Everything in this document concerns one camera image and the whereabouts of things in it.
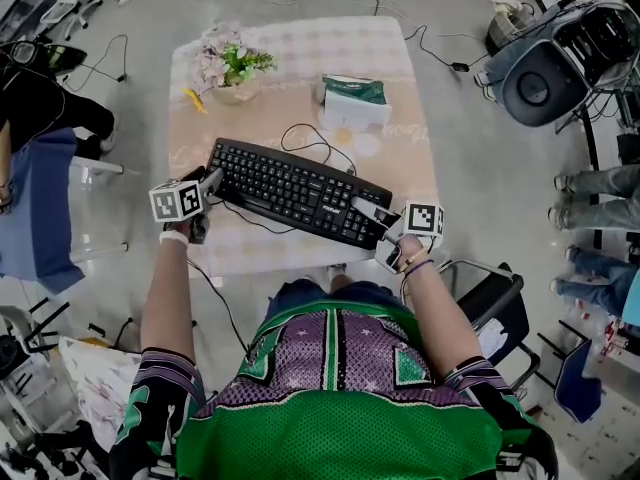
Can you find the grey woven basket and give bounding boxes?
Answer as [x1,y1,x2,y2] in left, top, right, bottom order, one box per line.
[486,0,537,58]

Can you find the black metal chair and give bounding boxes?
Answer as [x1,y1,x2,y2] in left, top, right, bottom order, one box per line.
[438,259,542,395]

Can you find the white grey backpack unit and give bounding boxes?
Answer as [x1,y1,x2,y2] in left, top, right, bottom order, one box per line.
[501,0,640,130]

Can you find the white patterned plastic bag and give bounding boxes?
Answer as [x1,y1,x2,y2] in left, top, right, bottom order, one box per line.
[58,334,147,450]

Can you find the person's denim shorts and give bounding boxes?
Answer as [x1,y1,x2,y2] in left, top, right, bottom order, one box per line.
[266,277,407,315]

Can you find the blue table cover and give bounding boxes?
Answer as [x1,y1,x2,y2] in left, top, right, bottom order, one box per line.
[0,126,87,295]

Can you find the black keyboard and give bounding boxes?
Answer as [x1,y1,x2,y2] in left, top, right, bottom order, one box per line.
[205,137,394,251]

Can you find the plaid tablecloth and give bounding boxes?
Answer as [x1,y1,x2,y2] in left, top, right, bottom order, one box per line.
[166,15,442,280]

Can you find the purple bracelet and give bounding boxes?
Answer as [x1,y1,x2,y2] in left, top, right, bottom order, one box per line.
[401,257,437,278]

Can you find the person's left forearm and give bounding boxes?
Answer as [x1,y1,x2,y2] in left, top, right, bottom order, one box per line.
[139,240,197,365]

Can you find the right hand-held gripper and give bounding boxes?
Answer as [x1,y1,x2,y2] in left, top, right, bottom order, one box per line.
[349,195,447,275]

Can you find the green purple mesh jersey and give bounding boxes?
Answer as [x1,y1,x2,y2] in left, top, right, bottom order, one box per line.
[108,301,559,480]

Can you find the green white tissue pack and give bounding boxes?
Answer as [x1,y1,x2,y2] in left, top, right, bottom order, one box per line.
[316,73,393,132]

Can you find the person's right forearm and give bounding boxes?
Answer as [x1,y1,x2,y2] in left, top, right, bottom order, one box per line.
[398,234,485,385]

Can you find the potted pink flower plant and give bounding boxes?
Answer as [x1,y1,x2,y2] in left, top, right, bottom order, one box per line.
[191,21,279,107]

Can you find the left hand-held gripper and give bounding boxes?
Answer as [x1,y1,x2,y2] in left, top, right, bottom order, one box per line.
[148,165,226,247]

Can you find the small yellow clip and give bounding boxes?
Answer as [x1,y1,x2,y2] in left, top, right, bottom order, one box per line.
[181,87,209,116]

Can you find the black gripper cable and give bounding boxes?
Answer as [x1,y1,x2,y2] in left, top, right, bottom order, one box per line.
[186,259,250,355]

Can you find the thin black USB cable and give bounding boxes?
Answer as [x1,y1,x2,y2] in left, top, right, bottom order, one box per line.
[280,123,358,177]

